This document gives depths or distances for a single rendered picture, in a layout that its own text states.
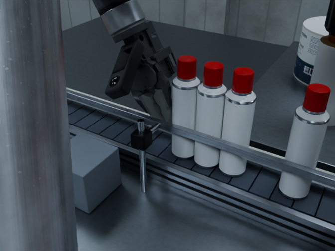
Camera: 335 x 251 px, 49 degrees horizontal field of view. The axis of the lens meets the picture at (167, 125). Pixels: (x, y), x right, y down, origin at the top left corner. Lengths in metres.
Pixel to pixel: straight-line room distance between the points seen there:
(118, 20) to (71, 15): 2.93
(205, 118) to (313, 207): 0.24
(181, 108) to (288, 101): 0.39
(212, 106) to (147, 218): 0.23
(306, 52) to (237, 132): 0.48
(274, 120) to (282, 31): 2.16
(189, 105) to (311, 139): 0.21
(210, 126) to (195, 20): 2.30
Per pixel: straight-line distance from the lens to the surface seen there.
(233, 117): 0.62
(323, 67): 0.83
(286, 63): 1.20
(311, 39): 1.04
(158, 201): 0.71
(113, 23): 0.69
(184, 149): 0.71
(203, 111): 0.64
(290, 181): 0.65
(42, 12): 0.20
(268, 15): 2.98
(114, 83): 0.65
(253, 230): 0.68
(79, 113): 0.90
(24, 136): 0.18
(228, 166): 0.68
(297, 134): 0.60
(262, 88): 1.02
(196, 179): 0.70
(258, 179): 0.70
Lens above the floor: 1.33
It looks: 33 degrees down
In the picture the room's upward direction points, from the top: straight up
